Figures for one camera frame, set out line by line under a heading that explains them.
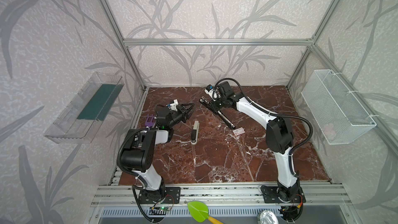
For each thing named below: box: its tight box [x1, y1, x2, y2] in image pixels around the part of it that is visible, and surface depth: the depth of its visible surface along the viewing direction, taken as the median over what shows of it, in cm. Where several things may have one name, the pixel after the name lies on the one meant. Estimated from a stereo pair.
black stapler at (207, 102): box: [199, 95, 236, 130], surface depth 91 cm
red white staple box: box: [232, 127, 246, 136], surface depth 98 cm
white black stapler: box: [190, 120, 200, 145], surface depth 93 cm
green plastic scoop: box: [187, 200, 224, 224], surface depth 71 cm
